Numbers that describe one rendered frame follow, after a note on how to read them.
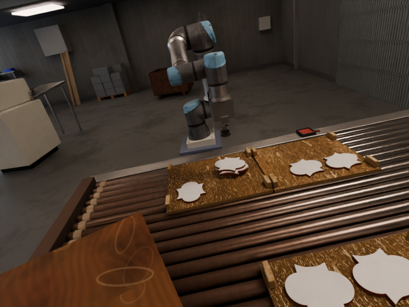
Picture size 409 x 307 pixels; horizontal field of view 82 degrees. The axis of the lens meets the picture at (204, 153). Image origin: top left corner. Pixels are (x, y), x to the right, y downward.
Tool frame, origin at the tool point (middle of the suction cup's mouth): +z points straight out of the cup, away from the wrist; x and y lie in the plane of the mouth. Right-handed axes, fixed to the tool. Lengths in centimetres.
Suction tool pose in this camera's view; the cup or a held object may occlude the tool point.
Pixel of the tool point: (225, 134)
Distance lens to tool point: 98.7
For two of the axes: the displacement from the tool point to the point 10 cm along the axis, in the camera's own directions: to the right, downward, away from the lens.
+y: 9.8, -2.2, 0.4
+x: -1.3, -4.2, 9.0
